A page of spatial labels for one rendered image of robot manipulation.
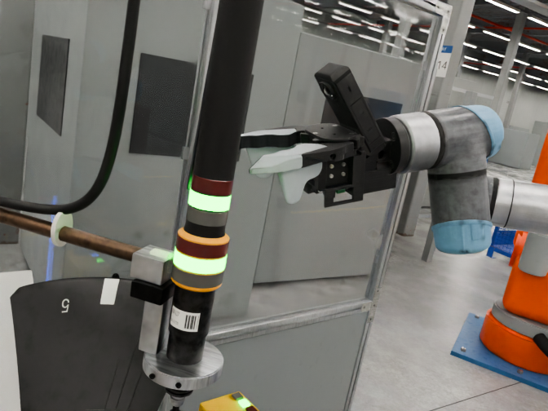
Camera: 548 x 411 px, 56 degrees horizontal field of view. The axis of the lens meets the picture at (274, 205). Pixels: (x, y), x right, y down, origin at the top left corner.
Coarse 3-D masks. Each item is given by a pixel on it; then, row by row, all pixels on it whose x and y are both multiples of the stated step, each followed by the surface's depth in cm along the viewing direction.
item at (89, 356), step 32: (32, 288) 60; (64, 288) 60; (96, 288) 61; (128, 288) 61; (32, 320) 59; (64, 320) 59; (96, 320) 59; (128, 320) 59; (32, 352) 58; (64, 352) 57; (96, 352) 57; (128, 352) 57; (32, 384) 56; (64, 384) 56; (96, 384) 55; (128, 384) 55
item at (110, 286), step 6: (108, 282) 61; (114, 282) 61; (108, 288) 61; (114, 288) 61; (102, 294) 60; (108, 294) 60; (114, 294) 60; (102, 300) 60; (108, 300) 60; (114, 300) 60
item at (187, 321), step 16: (176, 288) 43; (176, 304) 43; (192, 304) 42; (208, 304) 43; (176, 320) 43; (192, 320) 42; (208, 320) 44; (176, 336) 43; (192, 336) 43; (176, 352) 43; (192, 352) 44
